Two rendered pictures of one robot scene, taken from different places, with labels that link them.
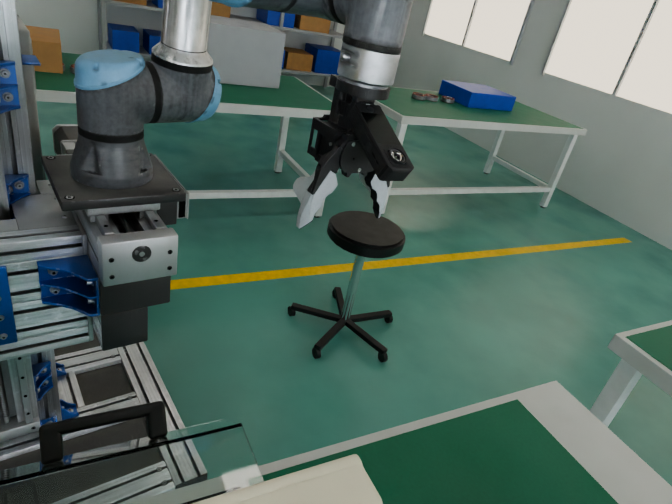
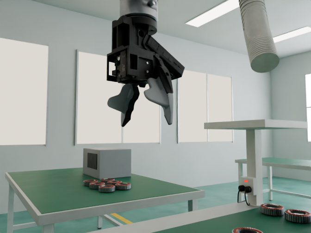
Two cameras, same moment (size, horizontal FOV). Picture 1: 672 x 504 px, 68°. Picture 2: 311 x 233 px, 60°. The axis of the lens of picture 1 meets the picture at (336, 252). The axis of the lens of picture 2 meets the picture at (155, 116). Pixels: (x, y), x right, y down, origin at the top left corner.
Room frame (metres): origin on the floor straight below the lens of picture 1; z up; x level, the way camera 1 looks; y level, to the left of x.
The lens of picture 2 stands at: (0.65, 0.53, 1.13)
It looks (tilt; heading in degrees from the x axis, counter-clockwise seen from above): 4 degrees up; 269
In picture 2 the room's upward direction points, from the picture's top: straight up
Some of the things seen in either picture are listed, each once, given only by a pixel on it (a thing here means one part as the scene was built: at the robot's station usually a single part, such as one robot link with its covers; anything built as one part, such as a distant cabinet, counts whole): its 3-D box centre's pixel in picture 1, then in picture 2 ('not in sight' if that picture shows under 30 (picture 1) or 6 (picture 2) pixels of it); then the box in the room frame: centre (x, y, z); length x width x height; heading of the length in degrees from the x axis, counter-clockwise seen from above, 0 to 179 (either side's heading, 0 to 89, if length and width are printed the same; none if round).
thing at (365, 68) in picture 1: (365, 66); (139, 14); (0.67, 0.01, 1.37); 0.08 x 0.08 x 0.05
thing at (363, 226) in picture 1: (358, 280); not in sight; (1.94, -0.13, 0.28); 0.54 x 0.49 x 0.56; 33
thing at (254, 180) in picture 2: not in sight; (254, 166); (0.12, -0.86, 0.98); 0.37 x 0.35 x 0.46; 123
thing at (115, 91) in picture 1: (114, 90); not in sight; (0.91, 0.47, 1.20); 0.13 x 0.12 x 0.14; 138
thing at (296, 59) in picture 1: (294, 58); not in sight; (6.99, 1.10, 0.39); 0.40 x 0.36 x 0.21; 31
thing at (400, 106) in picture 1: (454, 150); not in sight; (4.21, -0.80, 0.37); 1.90 x 0.90 x 0.75; 123
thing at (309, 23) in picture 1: (309, 21); not in sight; (7.06, 0.99, 0.87); 0.42 x 0.40 x 0.19; 122
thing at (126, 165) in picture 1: (112, 150); not in sight; (0.90, 0.47, 1.09); 0.15 x 0.15 x 0.10
